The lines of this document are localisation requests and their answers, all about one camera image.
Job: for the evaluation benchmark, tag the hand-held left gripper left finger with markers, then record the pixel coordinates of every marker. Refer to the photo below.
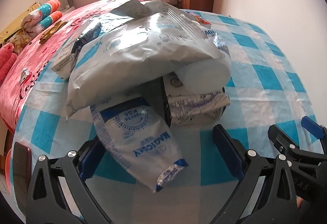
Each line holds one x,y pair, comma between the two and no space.
88,160

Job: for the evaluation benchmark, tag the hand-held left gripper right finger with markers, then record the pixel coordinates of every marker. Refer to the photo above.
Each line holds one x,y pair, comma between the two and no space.
227,152

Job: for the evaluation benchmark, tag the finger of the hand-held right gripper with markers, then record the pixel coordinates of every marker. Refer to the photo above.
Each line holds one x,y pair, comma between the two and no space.
279,138
311,125

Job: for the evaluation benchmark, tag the white blue plastic packet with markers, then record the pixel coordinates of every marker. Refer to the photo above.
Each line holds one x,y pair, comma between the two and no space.
138,137

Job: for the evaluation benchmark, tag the large grey plastic mailer bag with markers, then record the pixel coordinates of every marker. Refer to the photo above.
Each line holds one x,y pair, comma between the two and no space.
143,55

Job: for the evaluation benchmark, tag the silver printed wrapper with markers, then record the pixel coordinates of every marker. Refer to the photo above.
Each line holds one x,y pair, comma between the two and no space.
199,104

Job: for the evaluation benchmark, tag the black white printed carton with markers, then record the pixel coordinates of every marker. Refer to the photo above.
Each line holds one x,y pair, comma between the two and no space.
178,121

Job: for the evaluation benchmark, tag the black smartphone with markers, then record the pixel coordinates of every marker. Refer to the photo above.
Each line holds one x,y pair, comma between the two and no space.
21,167

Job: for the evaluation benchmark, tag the blue checked tablecloth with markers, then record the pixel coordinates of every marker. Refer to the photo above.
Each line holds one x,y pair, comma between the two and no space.
255,73

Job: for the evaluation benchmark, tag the small white flat box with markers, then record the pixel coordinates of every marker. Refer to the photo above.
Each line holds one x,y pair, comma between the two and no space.
62,64

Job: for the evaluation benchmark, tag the small blue white packet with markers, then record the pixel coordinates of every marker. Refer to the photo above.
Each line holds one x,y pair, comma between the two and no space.
25,74

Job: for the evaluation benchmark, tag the pink heart print bedspread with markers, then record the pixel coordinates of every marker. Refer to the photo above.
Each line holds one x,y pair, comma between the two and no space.
38,60

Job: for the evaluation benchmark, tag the pink plain folded blanket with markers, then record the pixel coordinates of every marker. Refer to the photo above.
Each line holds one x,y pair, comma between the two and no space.
7,68

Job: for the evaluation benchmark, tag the dark blue white packet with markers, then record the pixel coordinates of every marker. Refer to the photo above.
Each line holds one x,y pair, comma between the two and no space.
86,35

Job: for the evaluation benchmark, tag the gold cloth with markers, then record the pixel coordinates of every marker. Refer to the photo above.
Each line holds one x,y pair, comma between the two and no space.
51,31

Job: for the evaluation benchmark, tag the blue orange snack packet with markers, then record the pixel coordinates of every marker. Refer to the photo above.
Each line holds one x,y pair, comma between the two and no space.
201,20

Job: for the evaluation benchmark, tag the yellow floral pillow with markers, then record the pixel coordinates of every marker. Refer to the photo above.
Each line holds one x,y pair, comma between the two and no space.
21,41

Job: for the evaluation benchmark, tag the pink printed folded blanket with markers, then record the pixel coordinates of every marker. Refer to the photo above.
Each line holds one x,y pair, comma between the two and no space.
6,50

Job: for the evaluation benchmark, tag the rolled floral quilt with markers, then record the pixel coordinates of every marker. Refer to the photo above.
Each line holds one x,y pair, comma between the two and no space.
43,13

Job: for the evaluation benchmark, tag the yellow headboard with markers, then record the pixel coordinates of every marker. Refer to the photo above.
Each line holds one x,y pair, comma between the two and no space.
15,19

